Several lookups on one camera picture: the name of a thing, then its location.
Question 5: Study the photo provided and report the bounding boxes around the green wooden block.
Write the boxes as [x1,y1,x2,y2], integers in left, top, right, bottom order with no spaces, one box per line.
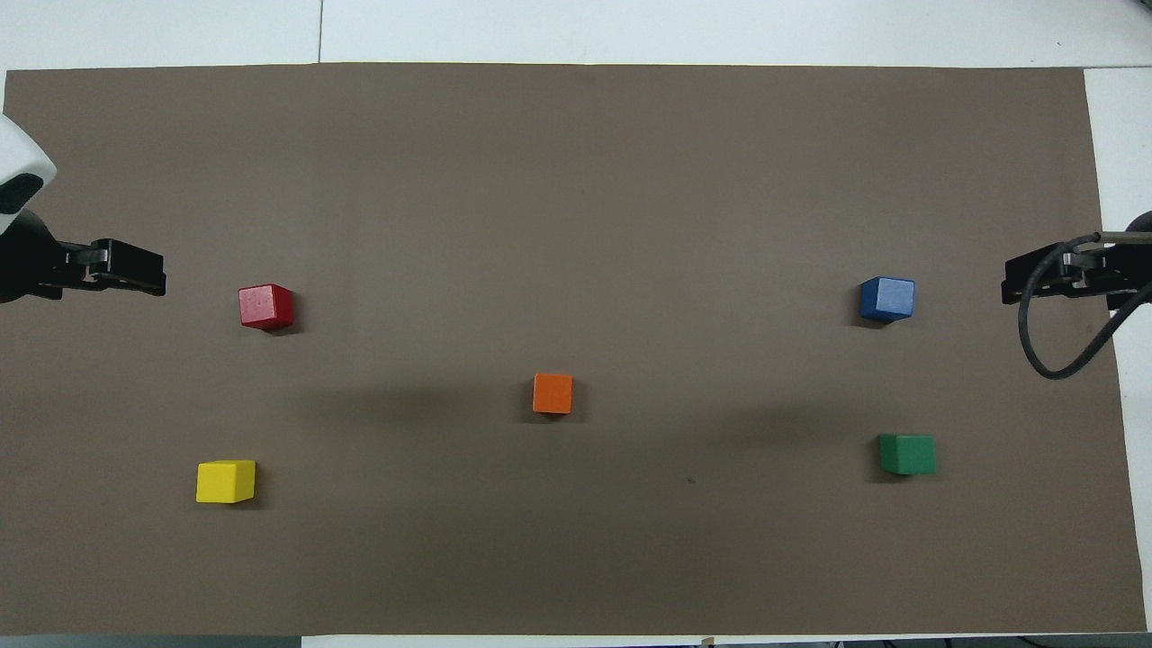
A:
[878,434,937,476]

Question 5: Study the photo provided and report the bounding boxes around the orange wooden block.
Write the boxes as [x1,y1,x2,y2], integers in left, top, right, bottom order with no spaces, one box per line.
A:
[533,373,574,415]

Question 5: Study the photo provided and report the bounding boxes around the brown table mat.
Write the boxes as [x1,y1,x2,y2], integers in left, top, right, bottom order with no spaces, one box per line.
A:
[0,63,1148,636]

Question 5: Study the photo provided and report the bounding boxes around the red wooden block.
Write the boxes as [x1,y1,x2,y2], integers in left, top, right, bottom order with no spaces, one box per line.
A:
[238,283,295,331]

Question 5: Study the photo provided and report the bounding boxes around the blue wooden block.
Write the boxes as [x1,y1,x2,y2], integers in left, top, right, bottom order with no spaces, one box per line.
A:
[859,276,916,323]

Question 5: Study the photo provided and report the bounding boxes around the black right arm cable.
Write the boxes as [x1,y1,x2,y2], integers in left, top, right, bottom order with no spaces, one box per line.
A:
[1018,232,1152,381]

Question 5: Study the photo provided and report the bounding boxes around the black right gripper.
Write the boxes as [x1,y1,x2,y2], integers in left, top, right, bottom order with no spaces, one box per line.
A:
[1002,211,1152,312]

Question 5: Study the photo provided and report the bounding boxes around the yellow wooden block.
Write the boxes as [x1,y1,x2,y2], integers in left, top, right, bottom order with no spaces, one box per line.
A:
[196,460,257,504]

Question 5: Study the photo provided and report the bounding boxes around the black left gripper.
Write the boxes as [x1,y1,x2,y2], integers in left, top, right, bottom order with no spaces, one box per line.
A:
[0,209,167,303]

